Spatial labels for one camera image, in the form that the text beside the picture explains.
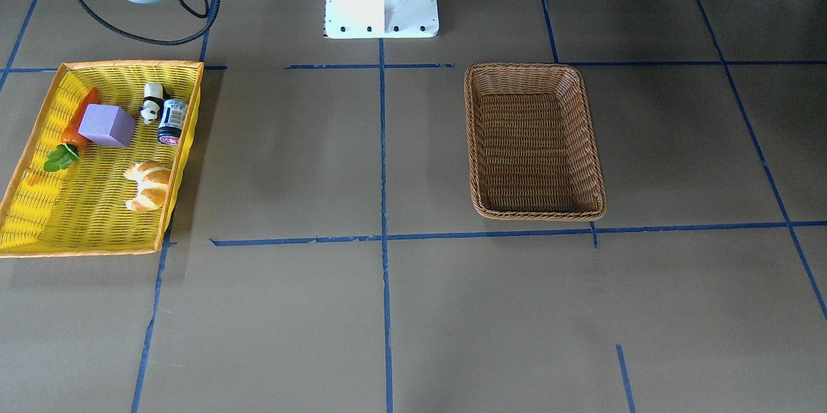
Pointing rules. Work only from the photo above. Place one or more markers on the toy panda figure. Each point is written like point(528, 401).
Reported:
point(154, 96)

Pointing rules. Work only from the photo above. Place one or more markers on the purple foam block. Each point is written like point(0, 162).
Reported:
point(107, 125)

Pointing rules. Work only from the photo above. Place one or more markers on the toy carrot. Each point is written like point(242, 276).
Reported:
point(71, 141)

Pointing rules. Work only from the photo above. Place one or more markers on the brown wicker basket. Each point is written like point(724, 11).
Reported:
point(531, 146)

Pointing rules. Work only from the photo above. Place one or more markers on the yellow plastic basket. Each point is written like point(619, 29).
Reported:
point(81, 211)

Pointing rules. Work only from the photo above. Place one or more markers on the toy croissant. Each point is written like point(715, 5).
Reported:
point(152, 185)

